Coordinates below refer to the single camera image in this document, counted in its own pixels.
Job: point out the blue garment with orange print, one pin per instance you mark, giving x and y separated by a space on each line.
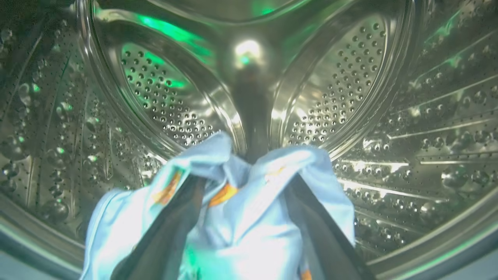
249 233

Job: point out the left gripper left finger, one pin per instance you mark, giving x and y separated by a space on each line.
163 241

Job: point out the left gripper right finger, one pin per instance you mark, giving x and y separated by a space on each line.
327 241

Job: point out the stainless steel washer drum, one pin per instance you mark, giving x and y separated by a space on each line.
428 116

